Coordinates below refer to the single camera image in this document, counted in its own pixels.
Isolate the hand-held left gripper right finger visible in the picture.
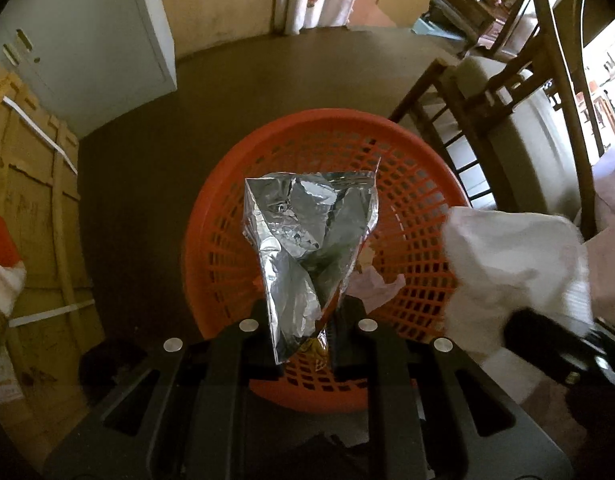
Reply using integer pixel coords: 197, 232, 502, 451
332, 296, 575, 480

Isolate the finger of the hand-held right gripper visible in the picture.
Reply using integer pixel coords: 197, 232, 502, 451
502, 307, 595, 386

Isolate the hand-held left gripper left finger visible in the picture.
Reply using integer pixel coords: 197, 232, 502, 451
42, 300, 283, 480

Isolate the silver foil snack bag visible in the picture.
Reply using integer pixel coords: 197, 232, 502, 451
242, 157, 381, 366

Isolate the orange plastic basket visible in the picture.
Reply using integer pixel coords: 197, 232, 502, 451
180, 108, 473, 413

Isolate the crumpled pale wrapper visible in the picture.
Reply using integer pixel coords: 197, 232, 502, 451
347, 265, 405, 313

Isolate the beige seat cushion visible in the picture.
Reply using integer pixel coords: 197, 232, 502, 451
452, 55, 583, 221

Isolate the large cardboard box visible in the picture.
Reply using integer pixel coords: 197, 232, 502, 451
0, 67, 96, 411

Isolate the wooden chair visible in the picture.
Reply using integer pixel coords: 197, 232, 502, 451
387, 0, 608, 241

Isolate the red white plastic bag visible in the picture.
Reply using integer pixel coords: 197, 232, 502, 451
0, 215, 28, 361

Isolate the carved wooden side table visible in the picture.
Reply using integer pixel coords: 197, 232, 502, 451
427, 0, 498, 46

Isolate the white cabinet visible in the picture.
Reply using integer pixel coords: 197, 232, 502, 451
0, 0, 178, 136

